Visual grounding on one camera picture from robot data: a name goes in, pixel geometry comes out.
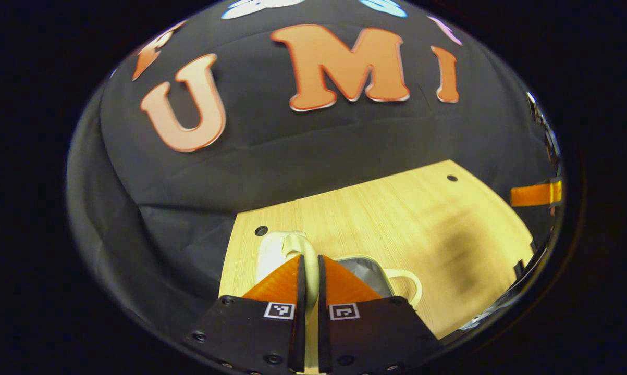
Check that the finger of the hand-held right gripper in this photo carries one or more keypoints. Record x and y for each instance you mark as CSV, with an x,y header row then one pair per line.
x,y
535,194

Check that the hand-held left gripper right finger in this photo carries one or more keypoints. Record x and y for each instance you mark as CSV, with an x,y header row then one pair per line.
x,y
322,333

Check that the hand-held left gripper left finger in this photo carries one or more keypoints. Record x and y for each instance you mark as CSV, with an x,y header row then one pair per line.
x,y
300,333

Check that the black backdrop cloth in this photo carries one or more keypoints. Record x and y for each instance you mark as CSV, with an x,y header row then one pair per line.
x,y
292,156

